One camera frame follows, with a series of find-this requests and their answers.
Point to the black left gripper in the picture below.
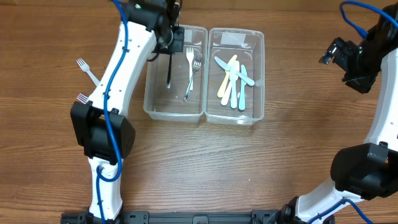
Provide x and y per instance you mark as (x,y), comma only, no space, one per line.
(173,45)

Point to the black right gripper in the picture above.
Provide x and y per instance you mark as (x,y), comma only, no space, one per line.
(356,83)

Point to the white plastic fork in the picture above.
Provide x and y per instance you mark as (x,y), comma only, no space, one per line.
(190,57)

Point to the silver metal fork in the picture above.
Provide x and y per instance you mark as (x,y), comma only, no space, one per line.
(82,98)
(195,67)

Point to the black handled metal fork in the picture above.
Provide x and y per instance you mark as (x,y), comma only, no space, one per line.
(169,71)

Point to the yellow plastic knife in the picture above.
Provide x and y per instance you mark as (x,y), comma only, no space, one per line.
(223,86)

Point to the light blue plastic knife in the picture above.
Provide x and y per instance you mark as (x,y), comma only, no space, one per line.
(232,78)

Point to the pale green plastic knife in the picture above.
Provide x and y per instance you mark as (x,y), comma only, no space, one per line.
(242,101)

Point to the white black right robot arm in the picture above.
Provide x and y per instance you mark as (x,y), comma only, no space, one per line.
(368,170)

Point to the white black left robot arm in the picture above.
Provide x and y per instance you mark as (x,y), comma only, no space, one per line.
(147,29)

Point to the left clear plastic container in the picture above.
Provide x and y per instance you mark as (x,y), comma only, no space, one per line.
(167,104)

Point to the clear plastic container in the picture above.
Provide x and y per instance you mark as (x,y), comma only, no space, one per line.
(249,46)
(167,104)

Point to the right clear plastic container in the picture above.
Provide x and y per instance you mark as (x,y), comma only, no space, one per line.
(249,46)

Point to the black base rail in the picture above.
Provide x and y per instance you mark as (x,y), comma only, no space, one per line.
(144,217)

